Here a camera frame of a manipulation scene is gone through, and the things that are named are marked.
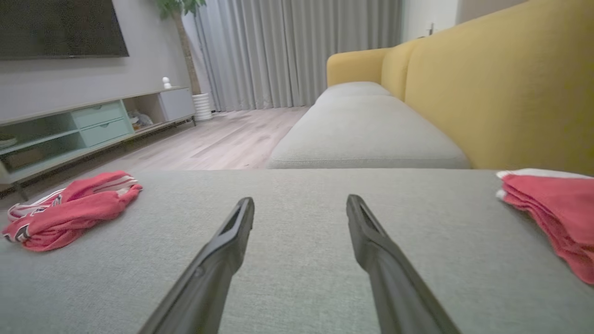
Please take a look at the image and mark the grey pleated curtain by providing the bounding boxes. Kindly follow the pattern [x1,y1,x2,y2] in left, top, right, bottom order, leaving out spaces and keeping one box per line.
[182,0,404,113]

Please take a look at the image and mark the red garment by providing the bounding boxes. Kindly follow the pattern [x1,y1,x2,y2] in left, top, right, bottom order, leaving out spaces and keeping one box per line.
[495,168,594,285]

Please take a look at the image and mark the green indoor tree plant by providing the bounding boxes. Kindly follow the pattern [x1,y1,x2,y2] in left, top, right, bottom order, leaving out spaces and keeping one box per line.
[155,0,207,96]

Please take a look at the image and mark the mint green tv cabinet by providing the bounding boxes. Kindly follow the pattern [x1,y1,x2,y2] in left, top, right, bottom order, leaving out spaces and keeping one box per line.
[0,86,197,201]

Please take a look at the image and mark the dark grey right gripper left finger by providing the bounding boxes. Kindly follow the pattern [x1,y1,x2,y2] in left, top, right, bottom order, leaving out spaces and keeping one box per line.
[138,197,255,334]

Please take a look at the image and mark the grey fabric sofa chaise seat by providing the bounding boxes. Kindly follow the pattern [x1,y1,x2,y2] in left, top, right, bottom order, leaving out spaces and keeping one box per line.
[0,168,594,334]

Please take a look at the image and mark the yellow fabric sofa backrest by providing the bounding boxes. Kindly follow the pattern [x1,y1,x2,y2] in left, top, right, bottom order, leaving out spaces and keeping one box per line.
[326,0,594,176]

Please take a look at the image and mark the black wall television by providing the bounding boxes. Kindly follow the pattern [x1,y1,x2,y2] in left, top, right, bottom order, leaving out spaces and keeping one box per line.
[0,0,130,60]

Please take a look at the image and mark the white ribbed plant pot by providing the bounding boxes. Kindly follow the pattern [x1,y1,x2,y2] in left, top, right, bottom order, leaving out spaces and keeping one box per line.
[191,93,213,122]

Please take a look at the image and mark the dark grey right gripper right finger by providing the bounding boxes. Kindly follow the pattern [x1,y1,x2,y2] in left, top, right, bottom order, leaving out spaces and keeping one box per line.
[346,194,463,334]

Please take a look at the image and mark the pale items in cabinet shelf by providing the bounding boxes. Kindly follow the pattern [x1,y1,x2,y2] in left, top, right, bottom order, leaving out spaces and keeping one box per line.
[127,109,154,131]

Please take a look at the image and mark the light grey sofa seat cushion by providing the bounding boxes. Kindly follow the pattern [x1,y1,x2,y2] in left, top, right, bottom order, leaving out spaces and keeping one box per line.
[316,81,393,105]
[266,95,472,170]

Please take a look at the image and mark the red white basketball jersey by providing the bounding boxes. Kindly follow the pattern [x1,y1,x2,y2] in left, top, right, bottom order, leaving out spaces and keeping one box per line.
[2,170,143,252]

